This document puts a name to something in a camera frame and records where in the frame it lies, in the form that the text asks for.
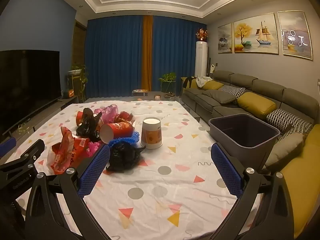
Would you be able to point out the printed white tablecloth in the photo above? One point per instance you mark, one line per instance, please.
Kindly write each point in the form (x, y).
(160, 190)

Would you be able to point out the small framed painting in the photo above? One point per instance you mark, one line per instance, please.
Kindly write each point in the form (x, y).
(225, 38)

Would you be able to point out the potted plant in green stand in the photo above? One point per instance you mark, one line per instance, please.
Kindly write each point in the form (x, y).
(167, 78)

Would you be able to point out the large grey pillow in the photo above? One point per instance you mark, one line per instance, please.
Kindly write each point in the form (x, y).
(285, 150)

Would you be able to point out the red gold flower decoration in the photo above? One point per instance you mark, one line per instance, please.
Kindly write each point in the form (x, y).
(201, 35)

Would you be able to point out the framed sailboat tree painting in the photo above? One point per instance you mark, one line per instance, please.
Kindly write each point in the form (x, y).
(255, 33)

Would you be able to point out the white orange paper cup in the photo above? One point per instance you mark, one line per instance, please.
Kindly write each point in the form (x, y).
(151, 135)
(117, 130)

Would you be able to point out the trailing potted plant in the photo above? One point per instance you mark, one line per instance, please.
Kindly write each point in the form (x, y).
(82, 73)

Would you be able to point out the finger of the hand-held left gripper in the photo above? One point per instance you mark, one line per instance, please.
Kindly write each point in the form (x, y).
(32, 152)
(6, 145)

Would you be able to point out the large yellow pillow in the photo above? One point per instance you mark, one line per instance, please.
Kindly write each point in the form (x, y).
(256, 105)

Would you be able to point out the gold plant stand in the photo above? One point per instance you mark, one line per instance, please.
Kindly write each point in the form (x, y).
(76, 87)

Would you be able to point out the blue foam net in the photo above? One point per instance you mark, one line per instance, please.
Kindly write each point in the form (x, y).
(130, 138)

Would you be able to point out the brown slippers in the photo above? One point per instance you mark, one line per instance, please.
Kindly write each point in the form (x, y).
(168, 95)

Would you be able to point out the framed grey sky painting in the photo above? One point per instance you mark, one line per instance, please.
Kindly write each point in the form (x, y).
(295, 35)

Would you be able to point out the pink plastic bag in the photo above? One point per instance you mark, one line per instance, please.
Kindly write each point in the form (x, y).
(108, 111)
(93, 147)

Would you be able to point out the grey television stand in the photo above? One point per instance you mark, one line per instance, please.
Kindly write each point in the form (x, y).
(50, 108)

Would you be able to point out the black flat television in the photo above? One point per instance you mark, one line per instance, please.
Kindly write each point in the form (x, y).
(25, 87)

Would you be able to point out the small red white plastic bag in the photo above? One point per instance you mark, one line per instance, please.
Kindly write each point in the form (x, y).
(125, 117)

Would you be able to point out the large red plastic bag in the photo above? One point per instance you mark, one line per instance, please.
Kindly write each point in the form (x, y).
(62, 155)

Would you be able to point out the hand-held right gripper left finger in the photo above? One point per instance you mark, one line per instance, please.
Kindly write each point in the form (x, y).
(95, 172)

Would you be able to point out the white standing air conditioner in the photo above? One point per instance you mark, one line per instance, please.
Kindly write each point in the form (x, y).
(201, 60)

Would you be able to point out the red paper cup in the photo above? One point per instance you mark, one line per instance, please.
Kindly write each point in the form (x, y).
(80, 118)

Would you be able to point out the white cloth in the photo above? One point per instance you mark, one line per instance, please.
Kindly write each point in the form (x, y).
(203, 80)

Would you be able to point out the flat grey pillow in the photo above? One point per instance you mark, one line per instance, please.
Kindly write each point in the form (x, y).
(220, 96)

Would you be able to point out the small pink toy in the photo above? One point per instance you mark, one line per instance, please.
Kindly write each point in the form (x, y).
(157, 97)

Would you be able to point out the small yellow pillow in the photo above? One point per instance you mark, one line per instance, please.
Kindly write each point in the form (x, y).
(212, 85)

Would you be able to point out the grey plastic bin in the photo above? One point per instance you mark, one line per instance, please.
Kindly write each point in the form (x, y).
(260, 152)

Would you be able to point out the small orange gadget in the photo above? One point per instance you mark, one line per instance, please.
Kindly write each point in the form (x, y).
(68, 94)

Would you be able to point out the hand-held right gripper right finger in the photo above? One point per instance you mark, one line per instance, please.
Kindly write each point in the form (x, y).
(227, 172)

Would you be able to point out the black plastic bag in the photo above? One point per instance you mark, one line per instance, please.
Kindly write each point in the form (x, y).
(87, 126)
(123, 157)

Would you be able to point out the grey yellow sofa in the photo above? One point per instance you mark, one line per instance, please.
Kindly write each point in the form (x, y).
(265, 86)

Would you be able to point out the orange curtain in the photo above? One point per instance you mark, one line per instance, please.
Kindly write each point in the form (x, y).
(147, 55)

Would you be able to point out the blue curtain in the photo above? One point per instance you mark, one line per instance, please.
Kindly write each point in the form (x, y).
(112, 55)
(177, 55)

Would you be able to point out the black white patterned pillow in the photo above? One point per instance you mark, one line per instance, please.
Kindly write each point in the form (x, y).
(233, 90)
(280, 116)
(297, 131)

